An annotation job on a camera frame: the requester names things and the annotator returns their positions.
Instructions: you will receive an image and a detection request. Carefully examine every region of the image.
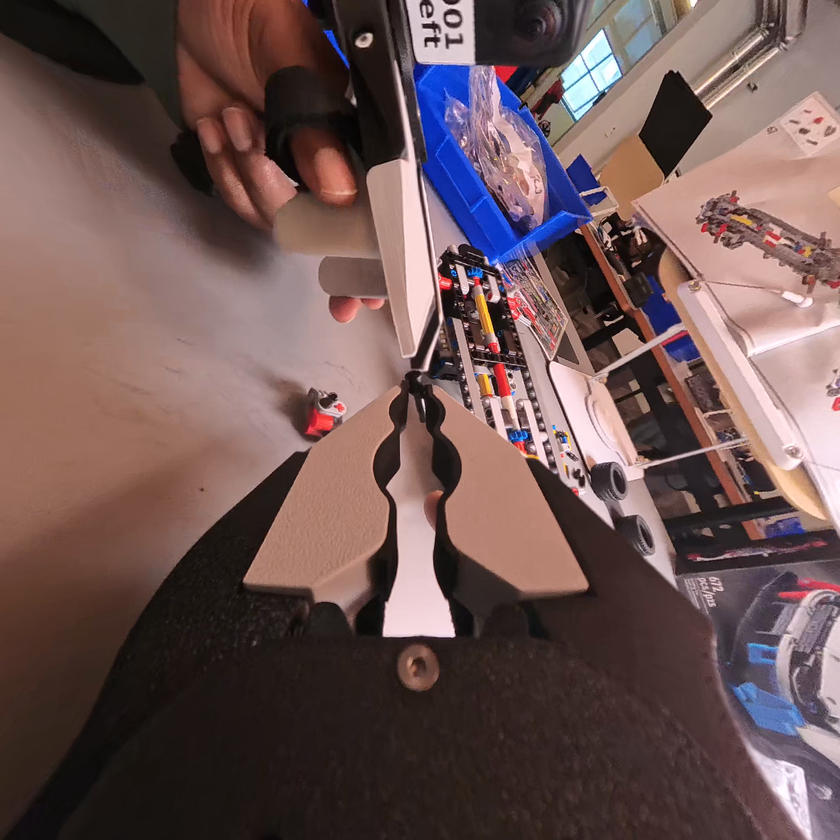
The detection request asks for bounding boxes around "person's left forearm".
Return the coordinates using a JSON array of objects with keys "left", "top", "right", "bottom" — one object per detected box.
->
[{"left": 0, "top": 0, "right": 188, "bottom": 132}]

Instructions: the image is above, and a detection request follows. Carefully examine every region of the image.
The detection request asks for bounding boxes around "small red grey lego assembly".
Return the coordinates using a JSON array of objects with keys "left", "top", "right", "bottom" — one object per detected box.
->
[{"left": 303, "top": 387, "right": 347, "bottom": 439}]

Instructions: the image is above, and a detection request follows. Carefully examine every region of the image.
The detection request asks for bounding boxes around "black rubber lego tire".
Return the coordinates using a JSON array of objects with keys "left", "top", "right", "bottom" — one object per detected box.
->
[
  {"left": 589, "top": 461, "right": 630, "bottom": 503},
  {"left": 617, "top": 514, "right": 657, "bottom": 559}
]

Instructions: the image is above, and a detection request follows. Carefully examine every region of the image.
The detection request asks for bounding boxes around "lego car chassis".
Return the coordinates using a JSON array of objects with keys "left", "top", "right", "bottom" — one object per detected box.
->
[{"left": 430, "top": 244, "right": 578, "bottom": 487}]

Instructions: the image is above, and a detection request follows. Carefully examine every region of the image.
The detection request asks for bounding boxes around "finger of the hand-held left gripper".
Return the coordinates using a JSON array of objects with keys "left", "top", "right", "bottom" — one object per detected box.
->
[
  {"left": 272, "top": 156, "right": 443, "bottom": 361},
  {"left": 318, "top": 256, "right": 391, "bottom": 300}
]

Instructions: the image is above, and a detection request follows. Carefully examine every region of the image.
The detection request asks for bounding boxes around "colourful sticker sheet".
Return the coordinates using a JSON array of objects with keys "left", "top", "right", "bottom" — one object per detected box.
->
[{"left": 502, "top": 257, "right": 569, "bottom": 362}]

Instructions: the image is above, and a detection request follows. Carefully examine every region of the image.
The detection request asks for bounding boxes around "wooden edged desk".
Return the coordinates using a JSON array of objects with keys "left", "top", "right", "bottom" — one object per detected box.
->
[{"left": 577, "top": 210, "right": 808, "bottom": 546}]

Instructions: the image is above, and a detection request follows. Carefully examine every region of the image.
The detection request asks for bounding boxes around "lego set box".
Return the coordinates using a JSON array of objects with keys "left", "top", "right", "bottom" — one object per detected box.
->
[{"left": 675, "top": 528, "right": 840, "bottom": 840}]

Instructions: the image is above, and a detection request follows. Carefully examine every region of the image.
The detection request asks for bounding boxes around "person's left hand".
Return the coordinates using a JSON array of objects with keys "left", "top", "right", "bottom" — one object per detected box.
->
[{"left": 176, "top": 0, "right": 388, "bottom": 326}]

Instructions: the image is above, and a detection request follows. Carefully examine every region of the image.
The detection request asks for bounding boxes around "open instruction booklet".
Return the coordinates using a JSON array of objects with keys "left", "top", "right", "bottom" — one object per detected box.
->
[{"left": 633, "top": 92, "right": 840, "bottom": 421}]

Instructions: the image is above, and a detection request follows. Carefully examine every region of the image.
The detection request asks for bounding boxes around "plastic bag of lego parts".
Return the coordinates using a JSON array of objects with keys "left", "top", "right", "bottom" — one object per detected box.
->
[{"left": 443, "top": 66, "right": 549, "bottom": 232}]

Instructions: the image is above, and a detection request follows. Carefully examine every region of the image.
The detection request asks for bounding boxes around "pile of loose lego pieces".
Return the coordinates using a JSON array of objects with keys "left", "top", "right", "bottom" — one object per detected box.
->
[{"left": 550, "top": 423, "right": 588, "bottom": 490}]

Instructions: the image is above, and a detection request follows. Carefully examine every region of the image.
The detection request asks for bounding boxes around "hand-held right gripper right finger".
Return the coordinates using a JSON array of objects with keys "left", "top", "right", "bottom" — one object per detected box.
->
[{"left": 422, "top": 385, "right": 590, "bottom": 631}]

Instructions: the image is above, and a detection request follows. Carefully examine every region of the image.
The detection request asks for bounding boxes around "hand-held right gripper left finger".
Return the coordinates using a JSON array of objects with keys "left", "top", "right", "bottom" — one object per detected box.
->
[{"left": 243, "top": 385, "right": 408, "bottom": 631}]

